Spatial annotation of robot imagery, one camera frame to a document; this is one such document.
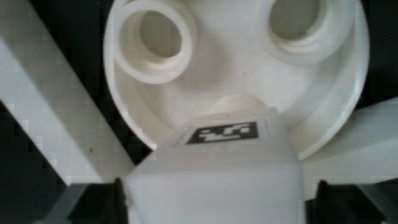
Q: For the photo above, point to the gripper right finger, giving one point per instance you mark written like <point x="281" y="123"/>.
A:
<point x="354" y="203"/>

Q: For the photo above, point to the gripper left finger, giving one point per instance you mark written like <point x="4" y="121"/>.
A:
<point x="91" y="204"/>

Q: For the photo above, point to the white obstacle frame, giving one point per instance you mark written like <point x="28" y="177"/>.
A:
<point x="48" y="102"/>

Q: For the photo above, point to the white stool leg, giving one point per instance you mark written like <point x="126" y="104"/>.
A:
<point x="220" y="177"/>

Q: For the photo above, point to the white round stool seat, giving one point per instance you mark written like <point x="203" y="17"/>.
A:
<point x="199" y="50"/>

